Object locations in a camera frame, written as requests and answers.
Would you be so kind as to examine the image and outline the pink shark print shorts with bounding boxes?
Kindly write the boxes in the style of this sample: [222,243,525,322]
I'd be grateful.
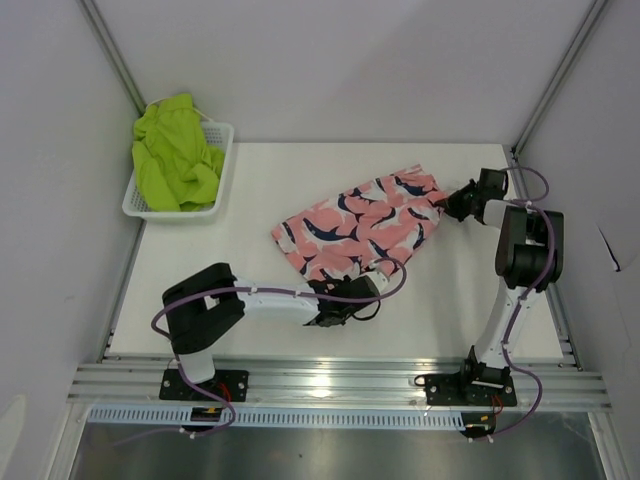
[271,165,447,280]

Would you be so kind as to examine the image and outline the aluminium mounting rail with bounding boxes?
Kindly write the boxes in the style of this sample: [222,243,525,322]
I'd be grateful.
[67,357,612,412]

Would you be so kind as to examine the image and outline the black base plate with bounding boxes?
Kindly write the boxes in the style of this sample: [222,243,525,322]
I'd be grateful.
[413,372,518,407]
[159,369,249,402]

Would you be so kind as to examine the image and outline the aluminium frame post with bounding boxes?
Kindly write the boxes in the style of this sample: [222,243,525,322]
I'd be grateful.
[77,0,146,116]
[510,0,613,161]

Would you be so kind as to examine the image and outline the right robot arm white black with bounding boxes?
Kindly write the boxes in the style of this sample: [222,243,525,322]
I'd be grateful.
[436,168,565,404]

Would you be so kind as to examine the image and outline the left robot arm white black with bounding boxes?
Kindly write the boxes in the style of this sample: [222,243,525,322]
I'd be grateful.
[162,263,389,400]

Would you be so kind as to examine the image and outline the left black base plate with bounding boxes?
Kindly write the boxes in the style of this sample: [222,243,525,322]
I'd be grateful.
[159,369,249,402]

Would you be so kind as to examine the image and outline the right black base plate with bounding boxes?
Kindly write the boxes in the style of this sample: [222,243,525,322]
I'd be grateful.
[413,372,518,407]

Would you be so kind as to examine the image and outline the lime green shorts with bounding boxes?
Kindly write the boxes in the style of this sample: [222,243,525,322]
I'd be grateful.
[132,93,225,212]

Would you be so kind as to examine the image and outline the right aluminium frame post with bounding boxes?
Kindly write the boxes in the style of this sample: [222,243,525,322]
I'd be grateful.
[510,0,613,161]

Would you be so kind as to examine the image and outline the white plastic basket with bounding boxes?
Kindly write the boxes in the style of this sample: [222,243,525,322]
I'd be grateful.
[122,121,235,223]

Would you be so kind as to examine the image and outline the white slotted cable duct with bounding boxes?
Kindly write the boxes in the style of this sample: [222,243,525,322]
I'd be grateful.
[87,404,465,431]

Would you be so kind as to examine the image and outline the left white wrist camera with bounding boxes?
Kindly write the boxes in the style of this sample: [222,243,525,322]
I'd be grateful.
[364,269,390,296]

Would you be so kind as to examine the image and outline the left aluminium frame post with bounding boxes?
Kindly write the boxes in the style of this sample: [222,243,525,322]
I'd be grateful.
[77,0,146,116]

